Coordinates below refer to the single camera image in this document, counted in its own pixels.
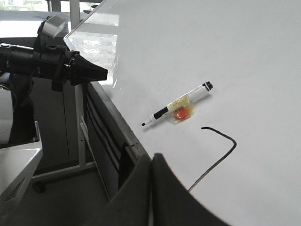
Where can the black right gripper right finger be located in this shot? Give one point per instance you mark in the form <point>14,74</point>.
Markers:
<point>172,204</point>

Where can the white whiteboard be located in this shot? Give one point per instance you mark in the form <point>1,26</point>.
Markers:
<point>240,151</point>

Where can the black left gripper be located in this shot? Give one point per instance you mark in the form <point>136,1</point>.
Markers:
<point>59,64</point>

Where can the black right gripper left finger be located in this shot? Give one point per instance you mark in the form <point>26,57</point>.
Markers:
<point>130,206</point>

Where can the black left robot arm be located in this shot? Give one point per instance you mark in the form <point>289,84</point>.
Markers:
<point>16,59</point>

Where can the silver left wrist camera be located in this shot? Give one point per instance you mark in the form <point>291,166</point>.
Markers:
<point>52,26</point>

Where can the black white whiteboard marker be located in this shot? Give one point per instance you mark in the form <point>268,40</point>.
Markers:
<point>182,107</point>

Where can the grey aluminium whiteboard tray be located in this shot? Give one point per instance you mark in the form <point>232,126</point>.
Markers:
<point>119,127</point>

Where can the white side table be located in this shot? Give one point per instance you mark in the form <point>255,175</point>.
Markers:
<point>17,163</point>

